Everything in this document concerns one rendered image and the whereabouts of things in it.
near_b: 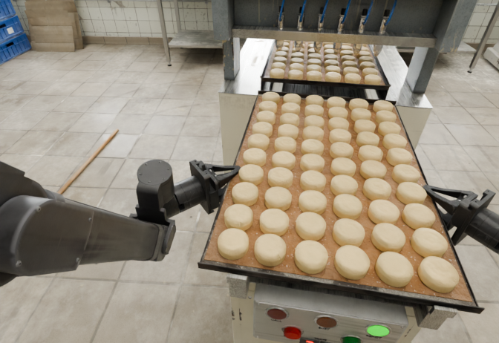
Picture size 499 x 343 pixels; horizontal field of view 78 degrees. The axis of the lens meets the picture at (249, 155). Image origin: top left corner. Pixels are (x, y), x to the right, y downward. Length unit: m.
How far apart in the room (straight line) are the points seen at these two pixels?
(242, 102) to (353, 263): 0.76
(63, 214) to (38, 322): 1.49
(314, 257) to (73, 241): 0.36
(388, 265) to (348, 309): 0.10
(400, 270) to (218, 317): 1.05
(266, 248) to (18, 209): 0.37
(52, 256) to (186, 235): 1.51
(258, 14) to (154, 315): 1.25
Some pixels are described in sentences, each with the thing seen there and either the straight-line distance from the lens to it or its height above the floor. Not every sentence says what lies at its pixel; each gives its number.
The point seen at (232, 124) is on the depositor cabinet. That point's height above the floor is 0.71.
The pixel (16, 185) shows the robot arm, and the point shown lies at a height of 1.22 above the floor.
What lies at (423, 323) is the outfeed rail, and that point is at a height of 0.85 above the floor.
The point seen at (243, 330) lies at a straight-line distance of 0.73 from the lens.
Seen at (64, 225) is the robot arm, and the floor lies 1.19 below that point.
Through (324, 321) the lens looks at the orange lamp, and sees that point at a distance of 0.57.
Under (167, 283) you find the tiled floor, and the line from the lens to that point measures 1.57.
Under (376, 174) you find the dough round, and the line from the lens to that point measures 0.67.
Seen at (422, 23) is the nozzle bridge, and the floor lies 1.08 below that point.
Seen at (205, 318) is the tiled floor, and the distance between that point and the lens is 1.47.
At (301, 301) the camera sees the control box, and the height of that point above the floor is 0.84.
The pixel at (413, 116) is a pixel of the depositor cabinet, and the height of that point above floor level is 0.80.
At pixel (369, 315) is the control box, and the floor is 0.84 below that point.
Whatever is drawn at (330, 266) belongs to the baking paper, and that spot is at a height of 0.90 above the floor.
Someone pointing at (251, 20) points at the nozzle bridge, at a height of 1.06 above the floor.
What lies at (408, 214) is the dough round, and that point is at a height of 0.92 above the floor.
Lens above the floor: 1.33
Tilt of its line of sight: 38 degrees down
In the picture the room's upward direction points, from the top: straight up
